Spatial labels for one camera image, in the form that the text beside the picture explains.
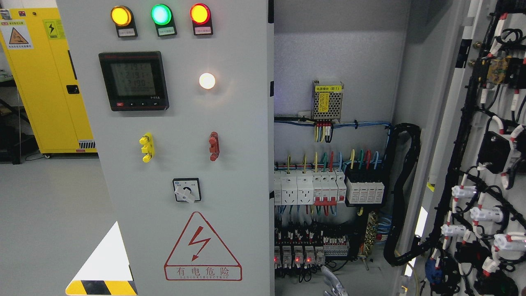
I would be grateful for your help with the green indicator light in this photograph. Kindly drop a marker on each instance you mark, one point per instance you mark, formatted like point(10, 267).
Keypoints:
point(162, 17)

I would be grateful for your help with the red terminal post block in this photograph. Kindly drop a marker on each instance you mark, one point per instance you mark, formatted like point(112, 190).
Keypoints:
point(214, 146)

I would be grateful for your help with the white glowing indicator light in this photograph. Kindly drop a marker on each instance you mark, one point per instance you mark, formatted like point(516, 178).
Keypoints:
point(207, 81)

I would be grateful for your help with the yellow indicator light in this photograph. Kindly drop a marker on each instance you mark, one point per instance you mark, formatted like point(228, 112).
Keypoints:
point(123, 19)

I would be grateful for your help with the black white surge protector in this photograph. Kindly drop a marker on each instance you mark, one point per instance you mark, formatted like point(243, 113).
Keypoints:
point(364, 187)

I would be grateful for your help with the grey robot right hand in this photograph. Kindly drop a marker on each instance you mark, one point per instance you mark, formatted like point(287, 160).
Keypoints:
point(335, 285)

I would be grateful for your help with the grey cabinet door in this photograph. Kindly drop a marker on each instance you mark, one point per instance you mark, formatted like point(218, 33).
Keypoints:
point(458, 207)
point(235, 188)

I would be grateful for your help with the yellow safety cabinet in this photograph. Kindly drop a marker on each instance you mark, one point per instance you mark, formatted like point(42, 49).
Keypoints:
point(37, 51)

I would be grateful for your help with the white rotary selector switch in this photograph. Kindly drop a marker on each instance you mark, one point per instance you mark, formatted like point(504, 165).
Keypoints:
point(187, 190)

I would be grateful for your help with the metal mesh power supply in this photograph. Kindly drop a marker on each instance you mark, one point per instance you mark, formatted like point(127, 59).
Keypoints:
point(327, 98)

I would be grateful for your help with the black digital power meter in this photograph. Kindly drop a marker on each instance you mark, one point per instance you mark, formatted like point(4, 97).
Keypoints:
point(135, 81)

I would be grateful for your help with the yellow terminal post block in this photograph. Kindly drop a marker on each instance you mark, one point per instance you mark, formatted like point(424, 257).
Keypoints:
point(148, 148)

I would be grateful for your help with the black relay terminal row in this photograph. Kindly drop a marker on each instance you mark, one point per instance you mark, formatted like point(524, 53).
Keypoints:
point(309, 245)

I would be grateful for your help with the red indicator light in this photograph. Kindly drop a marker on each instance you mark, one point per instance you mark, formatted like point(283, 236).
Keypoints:
point(201, 18)

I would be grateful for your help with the white circuit breaker row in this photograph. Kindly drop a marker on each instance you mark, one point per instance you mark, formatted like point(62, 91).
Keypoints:
point(322, 188)

